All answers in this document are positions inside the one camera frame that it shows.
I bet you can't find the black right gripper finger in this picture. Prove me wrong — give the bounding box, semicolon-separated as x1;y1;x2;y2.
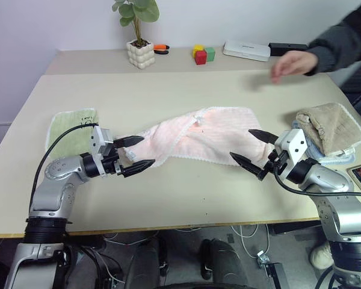
229;152;267;179
248;129;280;145

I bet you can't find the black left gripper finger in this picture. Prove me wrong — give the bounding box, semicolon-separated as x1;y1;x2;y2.
121;159;156;179
113;135;145;149

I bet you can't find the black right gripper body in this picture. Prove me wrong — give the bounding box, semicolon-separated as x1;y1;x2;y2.
259;149;290;181

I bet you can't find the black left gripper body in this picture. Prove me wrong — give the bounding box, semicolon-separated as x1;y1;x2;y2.
101;141;124;178

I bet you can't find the pink towel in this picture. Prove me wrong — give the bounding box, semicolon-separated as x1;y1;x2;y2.
120;105;273;168

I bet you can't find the green folded towel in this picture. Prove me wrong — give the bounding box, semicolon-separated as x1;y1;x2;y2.
45;107;99;157

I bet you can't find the light blue towel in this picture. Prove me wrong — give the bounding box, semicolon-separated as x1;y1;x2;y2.
290;120;357;165

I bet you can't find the beige folded towel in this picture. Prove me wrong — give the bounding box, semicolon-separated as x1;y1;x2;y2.
295;102;361;156

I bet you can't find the person's bare hand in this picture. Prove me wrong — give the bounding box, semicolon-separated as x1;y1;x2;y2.
270;50;318;84

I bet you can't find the green plant in white pot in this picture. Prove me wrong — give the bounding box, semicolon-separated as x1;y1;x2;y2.
111;0;160;70

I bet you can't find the white flat box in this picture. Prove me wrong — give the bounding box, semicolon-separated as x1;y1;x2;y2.
223;40;271;63

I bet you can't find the black oblong box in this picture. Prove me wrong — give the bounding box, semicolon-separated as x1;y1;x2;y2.
268;42;309;57

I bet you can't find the dark rounded shape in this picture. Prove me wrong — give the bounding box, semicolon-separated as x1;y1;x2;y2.
128;240;167;289
200;238;248;284

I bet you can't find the red block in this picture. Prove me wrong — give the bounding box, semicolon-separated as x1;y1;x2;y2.
194;50;208;66

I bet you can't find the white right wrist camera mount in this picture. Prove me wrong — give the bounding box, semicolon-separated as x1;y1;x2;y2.
273;128;308;178

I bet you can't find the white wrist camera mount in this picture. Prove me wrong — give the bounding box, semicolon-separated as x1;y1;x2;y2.
273;128;308;178
89;125;114;157

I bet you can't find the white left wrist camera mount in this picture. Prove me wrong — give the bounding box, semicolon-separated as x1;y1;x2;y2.
89;125;114;157

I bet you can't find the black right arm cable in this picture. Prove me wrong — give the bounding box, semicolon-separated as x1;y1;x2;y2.
273;167;361;199

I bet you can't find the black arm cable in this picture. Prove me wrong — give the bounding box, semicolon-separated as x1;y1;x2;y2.
29;122;99;211
273;167;361;199

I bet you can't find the black table frame bar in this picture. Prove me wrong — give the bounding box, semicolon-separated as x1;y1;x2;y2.
272;222;322;236

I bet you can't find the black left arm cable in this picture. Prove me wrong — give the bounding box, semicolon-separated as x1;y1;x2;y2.
29;122;99;211

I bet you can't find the thin white cable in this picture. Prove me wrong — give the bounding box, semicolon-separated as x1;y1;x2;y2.
228;224;271;259

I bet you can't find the metal clamp bracket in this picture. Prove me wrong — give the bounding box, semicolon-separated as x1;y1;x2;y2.
257;249;289;289

